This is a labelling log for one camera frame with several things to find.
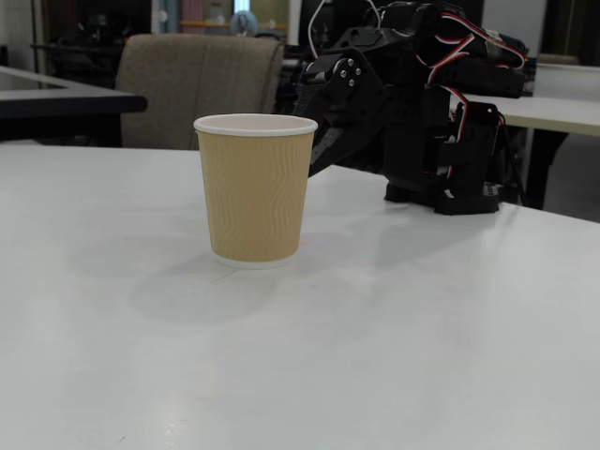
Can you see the large beige fabric chair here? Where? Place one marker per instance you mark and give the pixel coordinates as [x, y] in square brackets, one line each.
[187, 79]

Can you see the white desk partition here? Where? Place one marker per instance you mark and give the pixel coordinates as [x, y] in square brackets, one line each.
[567, 82]

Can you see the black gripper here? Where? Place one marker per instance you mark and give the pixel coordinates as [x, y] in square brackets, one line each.
[362, 109]

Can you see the black equipment bench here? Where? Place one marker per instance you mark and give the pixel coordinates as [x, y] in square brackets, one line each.
[79, 51]

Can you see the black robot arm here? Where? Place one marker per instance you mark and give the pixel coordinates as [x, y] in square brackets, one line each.
[422, 140]

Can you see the small beige chair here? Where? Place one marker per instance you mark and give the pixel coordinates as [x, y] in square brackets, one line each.
[558, 59]

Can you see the blue round fan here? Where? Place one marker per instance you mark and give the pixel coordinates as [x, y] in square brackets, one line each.
[243, 23]

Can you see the tan ripple paper cup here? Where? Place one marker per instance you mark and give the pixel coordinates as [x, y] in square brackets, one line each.
[255, 197]

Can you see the white table with black legs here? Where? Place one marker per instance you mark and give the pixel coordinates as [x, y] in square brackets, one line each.
[548, 115]

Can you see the dark-edged grey table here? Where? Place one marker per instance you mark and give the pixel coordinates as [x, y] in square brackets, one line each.
[56, 100]

